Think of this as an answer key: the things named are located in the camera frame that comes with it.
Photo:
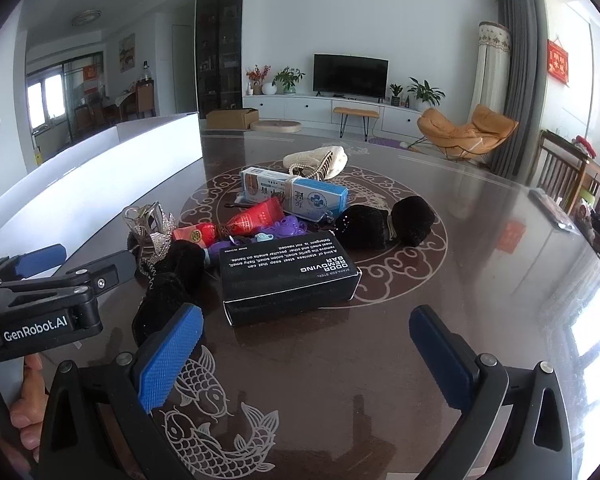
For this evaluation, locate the purple floor mat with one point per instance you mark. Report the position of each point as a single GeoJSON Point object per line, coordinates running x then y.
{"type": "Point", "coordinates": [387, 141]}

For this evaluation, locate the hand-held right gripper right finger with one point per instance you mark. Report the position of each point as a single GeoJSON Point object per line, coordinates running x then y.
{"type": "Point", "coordinates": [445, 360]}

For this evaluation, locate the white medicine box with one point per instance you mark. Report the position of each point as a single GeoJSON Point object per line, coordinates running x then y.
{"type": "Point", "coordinates": [265, 185]}

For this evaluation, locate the red window decoration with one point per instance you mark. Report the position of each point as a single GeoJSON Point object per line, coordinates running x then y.
{"type": "Point", "coordinates": [91, 77]}

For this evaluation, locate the orange lounge chair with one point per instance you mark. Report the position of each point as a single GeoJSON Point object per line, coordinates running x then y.
{"type": "Point", "coordinates": [445, 132]}

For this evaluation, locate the wooden bench stool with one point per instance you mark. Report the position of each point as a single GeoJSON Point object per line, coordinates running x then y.
{"type": "Point", "coordinates": [356, 111]}

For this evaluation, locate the small potted plant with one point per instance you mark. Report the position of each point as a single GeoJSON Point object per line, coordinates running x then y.
{"type": "Point", "coordinates": [396, 92]}

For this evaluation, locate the red flower vase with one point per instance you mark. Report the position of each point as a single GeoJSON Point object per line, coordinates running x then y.
{"type": "Point", "coordinates": [257, 77]}

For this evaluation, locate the purple and teal hair clip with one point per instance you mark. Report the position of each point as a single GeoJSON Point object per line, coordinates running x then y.
{"type": "Point", "coordinates": [225, 249]}

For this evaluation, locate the silver rhinestone hair clip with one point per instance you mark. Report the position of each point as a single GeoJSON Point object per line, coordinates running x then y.
{"type": "Point", "coordinates": [147, 230]}

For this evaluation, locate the purple plastic hair clip bunch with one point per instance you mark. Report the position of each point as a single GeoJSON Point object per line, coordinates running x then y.
{"type": "Point", "coordinates": [285, 225]}

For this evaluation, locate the brown patterned glass desktop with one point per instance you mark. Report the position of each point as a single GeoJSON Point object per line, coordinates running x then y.
{"type": "Point", "coordinates": [480, 270]}

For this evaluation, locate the white round vase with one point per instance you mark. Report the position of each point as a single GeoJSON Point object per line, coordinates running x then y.
{"type": "Point", "coordinates": [269, 89]}

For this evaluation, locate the round ceiling light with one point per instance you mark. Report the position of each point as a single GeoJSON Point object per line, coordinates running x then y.
{"type": "Point", "coordinates": [86, 18]}

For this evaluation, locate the bushy green potted plant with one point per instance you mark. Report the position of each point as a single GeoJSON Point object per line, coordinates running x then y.
{"type": "Point", "coordinates": [289, 77]}

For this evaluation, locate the dark glass display cabinet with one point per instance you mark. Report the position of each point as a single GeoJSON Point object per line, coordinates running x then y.
{"type": "Point", "coordinates": [220, 45]}

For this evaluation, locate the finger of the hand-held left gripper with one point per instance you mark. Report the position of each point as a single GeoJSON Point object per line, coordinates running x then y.
{"type": "Point", "coordinates": [45, 256]}
{"type": "Point", "coordinates": [111, 266]}

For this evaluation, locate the television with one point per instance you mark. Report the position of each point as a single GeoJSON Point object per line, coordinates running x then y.
{"type": "Point", "coordinates": [350, 75]}

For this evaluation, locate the black printed cardboard box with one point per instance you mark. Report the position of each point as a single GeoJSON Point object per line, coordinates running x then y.
{"type": "Point", "coordinates": [285, 285]}

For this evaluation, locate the white television cabinet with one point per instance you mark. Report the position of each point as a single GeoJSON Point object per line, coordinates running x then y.
{"type": "Point", "coordinates": [300, 107]}

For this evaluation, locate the wall painting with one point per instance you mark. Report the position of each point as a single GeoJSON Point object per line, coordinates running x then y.
{"type": "Point", "coordinates": [127, 52]}

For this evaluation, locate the grey curtain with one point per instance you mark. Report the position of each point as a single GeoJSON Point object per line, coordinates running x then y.
{"type": "Point", "coordinates": [522, 70]}

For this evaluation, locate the round floor cushion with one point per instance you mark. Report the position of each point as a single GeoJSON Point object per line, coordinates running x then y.
{"type": "Point", "coordinates": [277, 126]}

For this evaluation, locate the large leafy potted plant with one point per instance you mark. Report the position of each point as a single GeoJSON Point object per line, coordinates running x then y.
{"type": "Point", "coordinates": [425, 91]}

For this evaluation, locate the red wall hanging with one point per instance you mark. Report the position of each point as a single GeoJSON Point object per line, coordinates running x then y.
{"type": "Point", "coordinates": [559, 60]}

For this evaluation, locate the black velvet hair bow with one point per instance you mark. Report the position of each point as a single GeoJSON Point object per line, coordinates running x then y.
{"type": "Point", "coordinates": [180, 265]}
{"type": "Point", "coordinates": [365, 227]}

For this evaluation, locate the covered standing air conditioner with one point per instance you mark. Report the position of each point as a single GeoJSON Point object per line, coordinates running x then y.
{"type": "Point", "coordinates": [490, 70]}

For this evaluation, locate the red snack packet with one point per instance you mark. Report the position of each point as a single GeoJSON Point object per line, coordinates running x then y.
{"type": "Point", "coordinates": [257, 215]}

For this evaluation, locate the white knitted glove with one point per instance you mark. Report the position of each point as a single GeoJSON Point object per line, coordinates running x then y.
{"type": "Point", "coordinates": [327, 159]}

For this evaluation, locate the wooden chair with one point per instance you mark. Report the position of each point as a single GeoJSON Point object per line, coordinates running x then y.
{"type": "Point", "coordinates": [560, 165]}

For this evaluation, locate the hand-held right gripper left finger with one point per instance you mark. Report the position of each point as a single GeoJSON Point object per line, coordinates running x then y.
{"type": "Point", "coordinates": [170, 360]}

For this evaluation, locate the striped metal hair claw clip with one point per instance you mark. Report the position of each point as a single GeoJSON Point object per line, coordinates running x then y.
{"type": "Point", "coordinates": [312, 170]}

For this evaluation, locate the blue medicine box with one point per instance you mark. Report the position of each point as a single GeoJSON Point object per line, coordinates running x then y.
{"type": "Point", "coordinates": [322, 200]}

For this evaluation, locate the white panel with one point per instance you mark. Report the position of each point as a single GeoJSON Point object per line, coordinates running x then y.
{"type": "Point", "coordinates": [105, 170]}

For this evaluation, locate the person's left hand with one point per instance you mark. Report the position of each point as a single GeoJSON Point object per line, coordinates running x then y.
{"type": "Point", "coordinates": [30, 405]}

